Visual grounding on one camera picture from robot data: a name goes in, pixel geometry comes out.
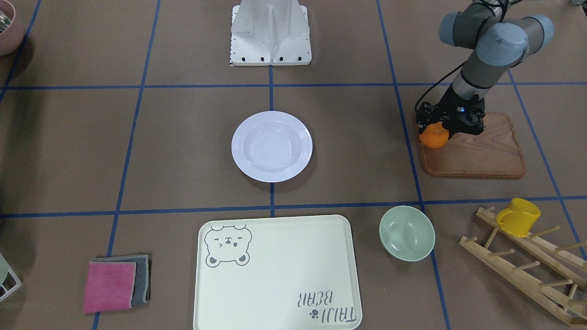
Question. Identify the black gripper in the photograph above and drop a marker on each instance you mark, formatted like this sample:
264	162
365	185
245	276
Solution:
444	107

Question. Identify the orange fruit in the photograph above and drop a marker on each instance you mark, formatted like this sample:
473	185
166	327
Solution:
434	136

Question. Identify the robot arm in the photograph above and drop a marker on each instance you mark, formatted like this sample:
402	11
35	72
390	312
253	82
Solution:
497	45

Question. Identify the cream bear tray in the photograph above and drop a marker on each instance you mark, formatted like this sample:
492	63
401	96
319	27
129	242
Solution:
286	273

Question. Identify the wooden cutting board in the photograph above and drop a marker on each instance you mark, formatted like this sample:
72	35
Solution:
493	154

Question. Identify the light green bowl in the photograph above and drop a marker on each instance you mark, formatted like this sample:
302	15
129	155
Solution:
407	233

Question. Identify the yellow plastic cup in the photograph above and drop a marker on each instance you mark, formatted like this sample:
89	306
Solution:
518	217

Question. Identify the white ceramic plate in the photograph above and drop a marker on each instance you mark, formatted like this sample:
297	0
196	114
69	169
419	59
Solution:
272	146

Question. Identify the wooden cup drying rack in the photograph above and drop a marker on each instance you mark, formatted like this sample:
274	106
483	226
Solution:
555	279

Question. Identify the pink folded cloth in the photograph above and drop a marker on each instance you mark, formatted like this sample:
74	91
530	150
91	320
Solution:
109	286

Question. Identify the pink bowl with spoon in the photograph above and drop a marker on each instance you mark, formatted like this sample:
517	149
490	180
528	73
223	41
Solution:
12	30

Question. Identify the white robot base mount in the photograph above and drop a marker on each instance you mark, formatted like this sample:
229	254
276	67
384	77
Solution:
270	33

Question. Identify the white wire cup rack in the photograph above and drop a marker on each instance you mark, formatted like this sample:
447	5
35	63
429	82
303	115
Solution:
10	282

